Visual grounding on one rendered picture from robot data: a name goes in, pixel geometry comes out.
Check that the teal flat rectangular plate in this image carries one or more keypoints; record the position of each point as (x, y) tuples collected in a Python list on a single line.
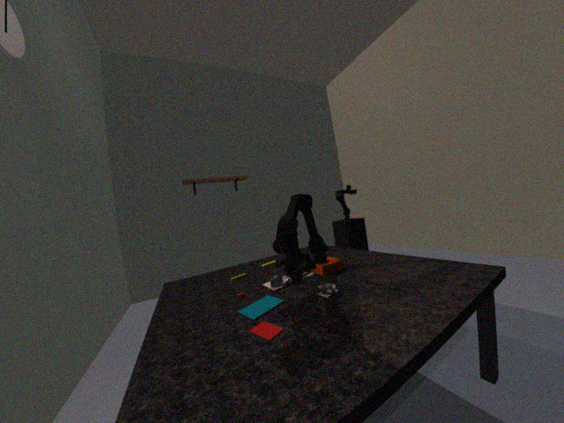
[(260, 307)]

